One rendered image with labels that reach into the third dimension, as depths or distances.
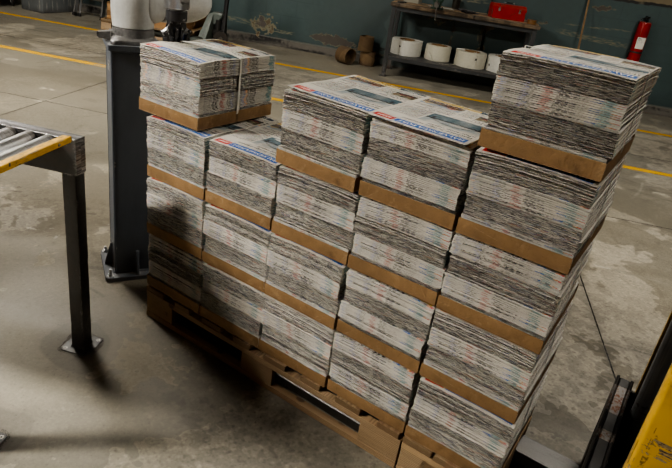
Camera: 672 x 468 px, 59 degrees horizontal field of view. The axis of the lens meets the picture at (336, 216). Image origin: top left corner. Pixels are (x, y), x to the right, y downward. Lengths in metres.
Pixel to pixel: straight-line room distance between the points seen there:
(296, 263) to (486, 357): 0.63
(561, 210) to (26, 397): 1.71
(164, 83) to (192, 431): 1.13
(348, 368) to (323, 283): 0.28
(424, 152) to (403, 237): 0.25
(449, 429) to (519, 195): 0.73
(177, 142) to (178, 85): 0.19
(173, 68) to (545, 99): 1.18
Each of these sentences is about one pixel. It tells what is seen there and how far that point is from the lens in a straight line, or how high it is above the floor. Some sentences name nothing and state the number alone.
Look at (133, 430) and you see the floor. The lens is 2.05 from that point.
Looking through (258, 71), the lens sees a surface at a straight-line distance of 2.16.
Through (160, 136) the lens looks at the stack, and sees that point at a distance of 2.13.
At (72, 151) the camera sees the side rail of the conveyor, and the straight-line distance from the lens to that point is 2.00.
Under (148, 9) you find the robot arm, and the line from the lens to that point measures 2.43.
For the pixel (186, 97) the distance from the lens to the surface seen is 2.02.
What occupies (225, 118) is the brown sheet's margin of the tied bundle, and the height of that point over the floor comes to 0.86.
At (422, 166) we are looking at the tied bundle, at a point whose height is 0.97.
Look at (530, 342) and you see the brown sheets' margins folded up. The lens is 1.57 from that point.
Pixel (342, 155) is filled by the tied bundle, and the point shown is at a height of 0.93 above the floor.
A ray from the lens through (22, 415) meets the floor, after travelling 2.16.
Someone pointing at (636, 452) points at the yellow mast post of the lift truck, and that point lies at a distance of 1.42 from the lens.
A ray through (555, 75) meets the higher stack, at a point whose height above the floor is 1.26.
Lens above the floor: 1.45
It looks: 25 degrees down
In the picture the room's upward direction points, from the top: 9 degrees clockwise
